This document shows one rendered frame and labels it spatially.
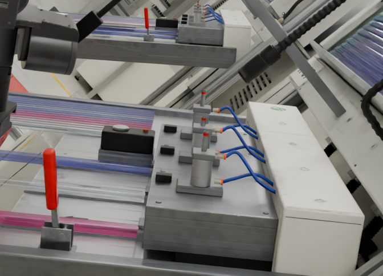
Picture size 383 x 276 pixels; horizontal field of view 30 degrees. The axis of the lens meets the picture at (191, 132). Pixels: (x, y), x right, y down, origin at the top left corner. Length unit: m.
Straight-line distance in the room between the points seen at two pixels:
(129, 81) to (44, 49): 4.59
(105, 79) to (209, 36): 3.33
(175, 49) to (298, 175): 1.33
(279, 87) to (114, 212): 1.34
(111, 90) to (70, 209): 4.63
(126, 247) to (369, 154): 0.29
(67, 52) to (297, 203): 0.34
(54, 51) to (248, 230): 0.32
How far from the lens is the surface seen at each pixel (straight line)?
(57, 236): 0.73
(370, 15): 1.24
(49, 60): 0.87
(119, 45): 2.11
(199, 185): 0.76
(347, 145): 0.89
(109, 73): 5.45
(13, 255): 0.72
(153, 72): 5.42
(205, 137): 0.75
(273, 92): 2.14
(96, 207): 0.87
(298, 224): 0.71
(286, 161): 0.86
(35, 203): 0.87
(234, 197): 0.77
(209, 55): 2.11
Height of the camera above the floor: 1.33
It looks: 9 degrees down
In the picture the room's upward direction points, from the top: 52 degrees clockwise
